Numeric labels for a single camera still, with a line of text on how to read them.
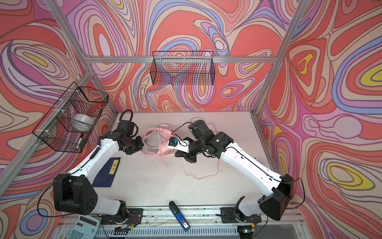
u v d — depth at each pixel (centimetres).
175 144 56
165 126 99
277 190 39
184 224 69
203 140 52
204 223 72
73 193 41
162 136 82
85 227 69
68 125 74
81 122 70
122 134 61
